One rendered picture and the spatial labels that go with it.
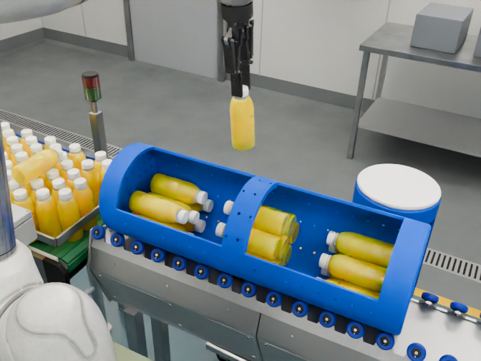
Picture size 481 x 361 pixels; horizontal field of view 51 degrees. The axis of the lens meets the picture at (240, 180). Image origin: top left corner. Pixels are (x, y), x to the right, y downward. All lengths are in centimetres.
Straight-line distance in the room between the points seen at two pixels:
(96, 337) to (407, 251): 69
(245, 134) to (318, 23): 342
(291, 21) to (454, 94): 156
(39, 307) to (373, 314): 73
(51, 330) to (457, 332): 102
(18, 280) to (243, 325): 68
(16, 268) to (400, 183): 125
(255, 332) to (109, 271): 51
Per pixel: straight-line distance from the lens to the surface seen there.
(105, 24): 614
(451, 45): 369
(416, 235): 124
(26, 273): 104
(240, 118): 133
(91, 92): 202
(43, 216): 168
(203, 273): 145
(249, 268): 130
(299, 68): 490
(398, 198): 172
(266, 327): 144
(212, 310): 150
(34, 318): 91
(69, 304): 91
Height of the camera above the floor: 196
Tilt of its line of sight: 33 degrees down
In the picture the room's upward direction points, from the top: 2 degrees clockwise
